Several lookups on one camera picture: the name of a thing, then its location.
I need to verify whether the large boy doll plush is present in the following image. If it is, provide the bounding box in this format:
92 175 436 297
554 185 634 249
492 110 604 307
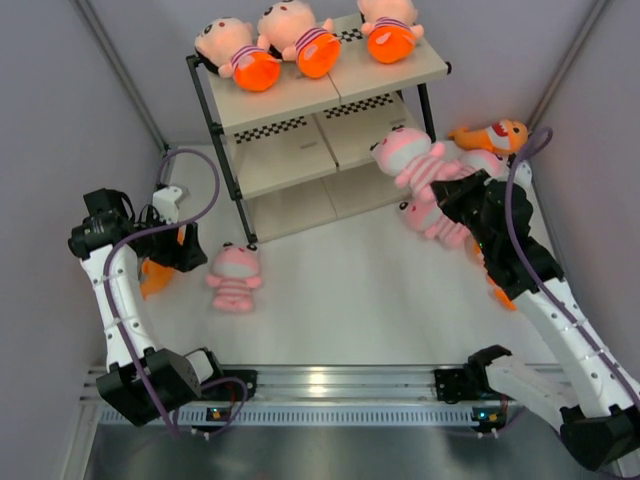
357 0 424 64

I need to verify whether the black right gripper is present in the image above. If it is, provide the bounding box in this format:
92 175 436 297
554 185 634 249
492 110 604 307
431 168 497 254

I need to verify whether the orange shark plush left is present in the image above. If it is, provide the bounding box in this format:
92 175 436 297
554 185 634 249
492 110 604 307
140 259 174 300

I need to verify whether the orange shark plush far right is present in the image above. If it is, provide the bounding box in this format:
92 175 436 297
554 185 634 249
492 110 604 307
447 119 529 155

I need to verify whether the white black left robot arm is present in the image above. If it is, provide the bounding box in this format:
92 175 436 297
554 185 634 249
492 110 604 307
68 184 226 426

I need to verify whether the orange shark plush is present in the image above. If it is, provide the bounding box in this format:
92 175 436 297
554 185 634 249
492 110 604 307
140 259 174 300
447 119 529 155
469 240 517 312

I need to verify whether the white slotted cable duct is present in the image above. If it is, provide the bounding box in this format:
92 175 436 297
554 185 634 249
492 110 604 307
182 403 478 427

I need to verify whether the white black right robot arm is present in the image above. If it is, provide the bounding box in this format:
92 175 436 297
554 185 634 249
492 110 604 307
431 170 639 471

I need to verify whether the aluminium mounting rail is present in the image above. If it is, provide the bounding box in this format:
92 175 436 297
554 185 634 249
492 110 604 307
79 364 626 402

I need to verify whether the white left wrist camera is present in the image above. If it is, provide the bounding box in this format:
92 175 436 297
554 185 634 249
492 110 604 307
151 185 189 224

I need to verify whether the pink striped plush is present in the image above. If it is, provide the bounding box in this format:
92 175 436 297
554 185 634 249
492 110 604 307
206 242 263 313
398 199 470 249
459 149 508 178
370 127 463 203

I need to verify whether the black-haired boy doll plush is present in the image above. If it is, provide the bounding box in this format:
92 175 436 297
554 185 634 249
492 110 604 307
194 17 281 93

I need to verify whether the small boy doll plush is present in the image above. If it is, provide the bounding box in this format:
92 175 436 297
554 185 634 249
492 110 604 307
257 1 341 79

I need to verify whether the beige black three-tier shelf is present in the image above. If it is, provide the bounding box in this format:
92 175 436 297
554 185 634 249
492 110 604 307
186 15 451 242

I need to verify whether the orange shark plush near right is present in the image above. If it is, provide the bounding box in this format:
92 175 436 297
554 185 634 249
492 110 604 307
469 240 517 312

